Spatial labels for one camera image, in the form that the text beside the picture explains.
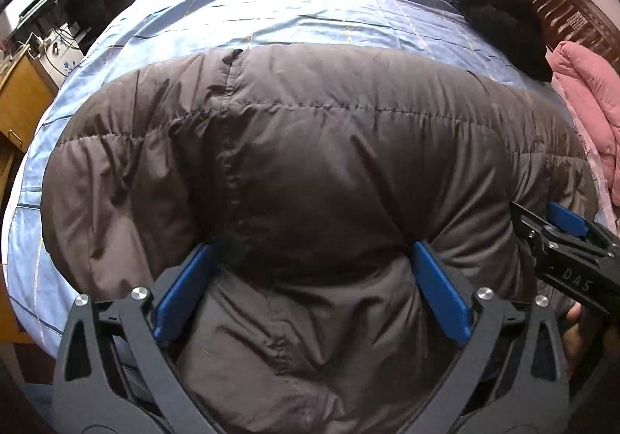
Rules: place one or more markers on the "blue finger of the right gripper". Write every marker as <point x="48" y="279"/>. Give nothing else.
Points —
<point x="532" y="229"/>
<point x="567" y="221"/>

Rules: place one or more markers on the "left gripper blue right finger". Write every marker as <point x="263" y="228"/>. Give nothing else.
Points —
<point x="508" y="375"/>

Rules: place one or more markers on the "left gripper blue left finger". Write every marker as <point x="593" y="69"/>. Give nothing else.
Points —
<point x="114" y="369"/>

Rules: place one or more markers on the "brown puffer down jacket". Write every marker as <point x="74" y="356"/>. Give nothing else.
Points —
<point x="311" y="171"/>

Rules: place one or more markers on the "right hand holding gripper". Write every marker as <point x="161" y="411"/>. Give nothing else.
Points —
<point x="582" y="327"/>

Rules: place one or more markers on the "pink quilt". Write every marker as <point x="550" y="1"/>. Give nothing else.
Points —
<point x="586" y="104"/>

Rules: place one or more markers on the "dark wooden headboard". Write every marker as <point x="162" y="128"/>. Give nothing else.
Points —
<point x="579" y="21"/>

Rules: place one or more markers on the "black fuzzy garment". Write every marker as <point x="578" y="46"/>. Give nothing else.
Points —
<point x="512" y="27"/>

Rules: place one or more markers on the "wooden bedside desk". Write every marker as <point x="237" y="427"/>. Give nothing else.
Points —
<point x="26" y="92"/>

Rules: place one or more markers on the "light blue plaid bedsheet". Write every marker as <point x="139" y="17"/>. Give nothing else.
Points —
<point x="153" y="31"/>

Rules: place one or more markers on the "white device with cables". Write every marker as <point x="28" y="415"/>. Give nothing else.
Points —
<point x="60" y="53"/>

